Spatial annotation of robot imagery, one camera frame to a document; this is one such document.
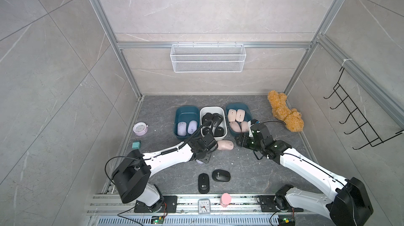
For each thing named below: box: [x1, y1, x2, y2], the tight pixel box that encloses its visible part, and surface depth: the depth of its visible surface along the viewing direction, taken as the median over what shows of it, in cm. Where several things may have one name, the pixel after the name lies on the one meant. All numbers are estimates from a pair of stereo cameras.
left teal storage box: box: [173, 105, 200, 140], surface depth 104 cm
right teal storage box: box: [226, 102, 253, 137], surface depth 107 cm
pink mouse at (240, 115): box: [235, 108, 246, 122], surface depth 106 cm
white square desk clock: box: [197, 198, 211, 215], surface depth 73 cm
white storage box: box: [199, 106, 228, 141], surface depth 102 cm
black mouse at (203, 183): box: [197, 172, 210, 194], surface depth 80 cm
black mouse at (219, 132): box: [214, 126, 224, 137], surface depth 100 cm
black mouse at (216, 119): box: [212, 113, 224, 128], surface depth 102 cm
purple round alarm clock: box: [132, 121, 149, 137], surface depth 100 cm
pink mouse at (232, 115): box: [227, 108, 237, 122], surface depth 108 cm
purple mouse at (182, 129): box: [177, 121, 187, 137], surface depth 100 cm
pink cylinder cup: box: [219, 192, 232, 208], surface depth 70 cm
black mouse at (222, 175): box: [211, 169, 231, 182], surface depth 83 cm
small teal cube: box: [131, 141, 141, 150], surface depth 94 cm
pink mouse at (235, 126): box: [229, 120, 242, 133], surface depth 101 cm
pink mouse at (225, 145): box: [217, 139, 235, 151], surface depth 92 cm
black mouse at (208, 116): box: [202, 112, 214, 127], surface depth 102 cm
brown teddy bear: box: [267, 90, 305, 132], surface depth 99 cm
